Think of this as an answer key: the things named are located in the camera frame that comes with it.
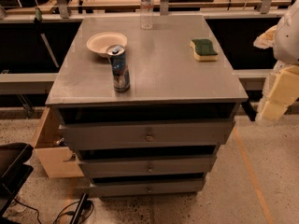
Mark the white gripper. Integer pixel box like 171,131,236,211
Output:
252,24,299,122

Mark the green and yellow sponge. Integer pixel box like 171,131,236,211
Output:
190,39,218,62

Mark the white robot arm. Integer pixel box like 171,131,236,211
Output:
253,0,299,122

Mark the top grey drawer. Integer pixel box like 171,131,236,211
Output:
60,121,234,150

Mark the grey drawer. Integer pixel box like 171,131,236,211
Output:
60,121,234,150
78,156,216,178
90,178,206,197

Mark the grey drawer cabinet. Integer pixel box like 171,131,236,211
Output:
46,15,248,195

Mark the clear plastic water bottle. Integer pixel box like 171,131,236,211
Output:
140,0,154,30

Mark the blue drink can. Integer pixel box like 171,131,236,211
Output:
107,45,130,92

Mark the white paper bowl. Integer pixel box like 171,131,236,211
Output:
86,32,127,58

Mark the middle grey drawer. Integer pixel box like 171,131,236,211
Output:
78,156,216,178

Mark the bottom grey drawer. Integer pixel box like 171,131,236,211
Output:
90,178,206,197

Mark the light wooden box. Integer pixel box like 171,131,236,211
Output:
32,107,83,178

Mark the black chair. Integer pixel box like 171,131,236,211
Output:
0,143,33,217

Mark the black floor cable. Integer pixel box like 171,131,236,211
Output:
12,192,95,224

